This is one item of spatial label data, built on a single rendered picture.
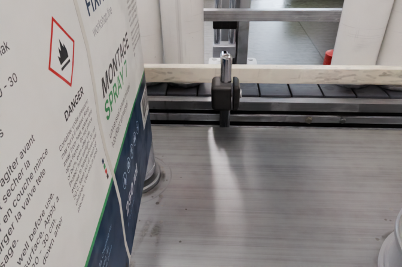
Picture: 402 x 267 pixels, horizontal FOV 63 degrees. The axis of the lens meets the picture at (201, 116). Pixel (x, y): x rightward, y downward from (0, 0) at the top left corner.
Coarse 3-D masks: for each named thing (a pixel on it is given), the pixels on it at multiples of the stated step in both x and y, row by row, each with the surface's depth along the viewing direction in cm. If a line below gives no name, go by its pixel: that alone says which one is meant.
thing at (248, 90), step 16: (256, 96) 40; (272, 96) 40; (288, 96) 40; (304, 96) 40; (320, 96) 40; (336, 96) 39; (352, 96) 39; (368, 96) 39; (384, 96) 39; (400, 96) 39
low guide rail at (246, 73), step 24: (168, 72) 39; (192, 72) 39; (216, 72) 39; (240, 72) 38; (264, 72) 38; (288, 72) 38; (312, 72) 38; (336, 72) 38; (360, 72) 38; (384, 72) 37
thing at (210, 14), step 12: (204, 12) 42; (216, 12) 42; (228, 12) 42; (240, 12) 42; (252, 12) 42; (264, 12) 42; (276, 12) 41; (288, 12) 41; (300, 12) 41; (312, 12) 41; (324, 12) 41; (336, 12) 41
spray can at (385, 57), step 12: (396, 0) 37; (396, 12) 37; (396, 24) 37; (384, 36) 39; (396, 36) 37; (384, 48) 39; (396, 48) 38; (384, 60) 40; (396, 60) 38; (384, 84) 40
